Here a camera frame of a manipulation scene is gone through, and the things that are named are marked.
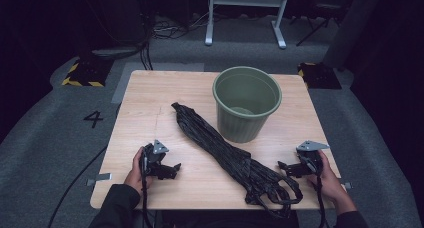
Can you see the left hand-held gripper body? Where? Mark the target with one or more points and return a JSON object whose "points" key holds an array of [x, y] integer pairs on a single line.
{"points": [[154, 156]]}

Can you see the black yellow striped floor plate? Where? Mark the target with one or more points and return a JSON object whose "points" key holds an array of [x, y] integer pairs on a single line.
{"points": [[88, 73], [320, 76]]}

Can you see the grey tape strip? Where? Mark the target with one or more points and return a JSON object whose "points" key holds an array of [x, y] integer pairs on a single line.
{"points": [[100, 178]]}

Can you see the person's left hand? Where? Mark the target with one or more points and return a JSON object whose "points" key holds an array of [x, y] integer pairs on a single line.
{"points": [[135, 174]]}

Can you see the grey curtain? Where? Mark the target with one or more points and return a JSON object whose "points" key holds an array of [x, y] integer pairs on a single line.
{"points": [[353, 24]]}

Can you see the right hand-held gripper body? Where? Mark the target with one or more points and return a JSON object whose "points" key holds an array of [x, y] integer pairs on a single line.
{"points": [[310, 158]]}

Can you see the person's right hand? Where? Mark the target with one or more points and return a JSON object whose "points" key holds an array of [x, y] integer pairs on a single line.
{"points": [[330, 184]]}

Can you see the green plastic bin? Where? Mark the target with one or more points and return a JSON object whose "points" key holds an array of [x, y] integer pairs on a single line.
{"points": [[245, 101]]}

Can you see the black plastic trash bag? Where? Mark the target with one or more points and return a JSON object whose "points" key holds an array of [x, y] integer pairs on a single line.
{"points": [[230, 154]]}

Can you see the black tripod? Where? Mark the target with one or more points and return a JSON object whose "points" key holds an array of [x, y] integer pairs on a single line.
{"points": [[316, 24]]}

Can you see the small grey tape piece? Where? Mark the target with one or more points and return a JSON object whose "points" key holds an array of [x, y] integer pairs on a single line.
{"points": [[348, 185]]}

